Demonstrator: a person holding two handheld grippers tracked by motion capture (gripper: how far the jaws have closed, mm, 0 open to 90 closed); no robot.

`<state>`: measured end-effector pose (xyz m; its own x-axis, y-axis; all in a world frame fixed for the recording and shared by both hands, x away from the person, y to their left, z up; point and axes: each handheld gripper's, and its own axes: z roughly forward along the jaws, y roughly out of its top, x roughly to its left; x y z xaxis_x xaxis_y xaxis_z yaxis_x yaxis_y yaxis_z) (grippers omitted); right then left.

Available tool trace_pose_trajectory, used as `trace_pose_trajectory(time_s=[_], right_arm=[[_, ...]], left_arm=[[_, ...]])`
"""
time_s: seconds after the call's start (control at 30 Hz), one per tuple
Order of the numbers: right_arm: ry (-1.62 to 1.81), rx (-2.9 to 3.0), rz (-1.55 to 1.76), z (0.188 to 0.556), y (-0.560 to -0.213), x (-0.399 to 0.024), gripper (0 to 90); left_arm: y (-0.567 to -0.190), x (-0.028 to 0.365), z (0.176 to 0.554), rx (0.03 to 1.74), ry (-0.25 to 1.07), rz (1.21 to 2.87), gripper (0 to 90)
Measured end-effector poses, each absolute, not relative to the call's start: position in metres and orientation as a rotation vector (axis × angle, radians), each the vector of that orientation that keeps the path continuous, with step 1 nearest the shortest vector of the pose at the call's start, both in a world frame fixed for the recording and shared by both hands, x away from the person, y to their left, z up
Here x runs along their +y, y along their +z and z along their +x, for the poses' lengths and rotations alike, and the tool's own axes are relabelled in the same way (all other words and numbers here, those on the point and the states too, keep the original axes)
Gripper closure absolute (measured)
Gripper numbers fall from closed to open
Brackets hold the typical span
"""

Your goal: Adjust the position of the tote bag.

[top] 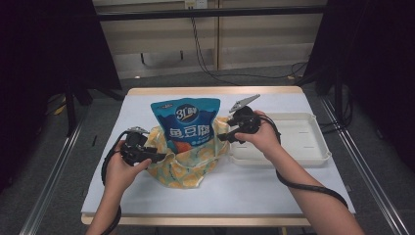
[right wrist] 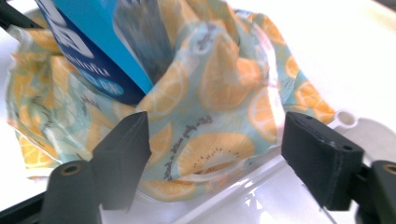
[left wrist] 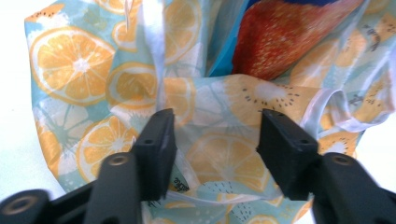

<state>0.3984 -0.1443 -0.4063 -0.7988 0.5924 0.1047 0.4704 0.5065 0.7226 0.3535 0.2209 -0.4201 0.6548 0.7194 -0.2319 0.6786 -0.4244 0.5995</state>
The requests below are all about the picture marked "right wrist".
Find lemon print bag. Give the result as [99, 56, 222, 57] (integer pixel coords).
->
[5, 0, 337, 203]

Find white plastic tray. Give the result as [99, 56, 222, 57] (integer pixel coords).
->
[99, 108, 396, 224]

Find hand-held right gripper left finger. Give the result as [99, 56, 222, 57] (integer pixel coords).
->
[92, 111, 152, 213]

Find white table sheet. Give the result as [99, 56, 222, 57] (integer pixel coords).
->
[0, 0, 396, 213]

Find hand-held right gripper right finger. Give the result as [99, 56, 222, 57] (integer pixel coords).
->
[280, 111, 365, 212]

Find blue box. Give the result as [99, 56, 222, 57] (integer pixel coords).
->
[35, 0, 176, 106]

